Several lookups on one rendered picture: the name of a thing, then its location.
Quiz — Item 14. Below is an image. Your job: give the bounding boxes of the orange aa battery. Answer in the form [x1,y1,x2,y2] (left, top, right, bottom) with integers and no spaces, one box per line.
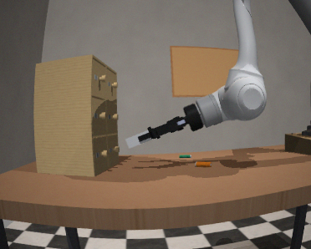
[195,162,212,167]

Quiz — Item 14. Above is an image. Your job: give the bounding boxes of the tan wooden chest of drawers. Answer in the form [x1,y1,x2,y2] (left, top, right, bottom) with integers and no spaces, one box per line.
[33,54,119,177]

